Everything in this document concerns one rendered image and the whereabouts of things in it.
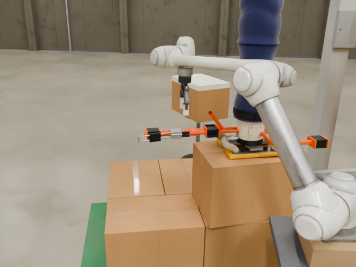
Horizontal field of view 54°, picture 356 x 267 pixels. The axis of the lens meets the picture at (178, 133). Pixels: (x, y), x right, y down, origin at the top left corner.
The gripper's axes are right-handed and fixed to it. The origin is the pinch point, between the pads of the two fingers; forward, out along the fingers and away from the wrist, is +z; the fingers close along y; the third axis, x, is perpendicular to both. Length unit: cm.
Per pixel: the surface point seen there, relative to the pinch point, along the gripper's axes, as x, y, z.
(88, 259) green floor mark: 65, 25, 122
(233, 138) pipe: -31.0, -0.7, 18.2
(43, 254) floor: 100, 35, 122
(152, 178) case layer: 15, 44, 67
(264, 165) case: -45, -20, 28
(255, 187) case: -41, -20, 42
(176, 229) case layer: 6, -20, 68
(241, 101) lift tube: -32.8, -4.4, -5.9
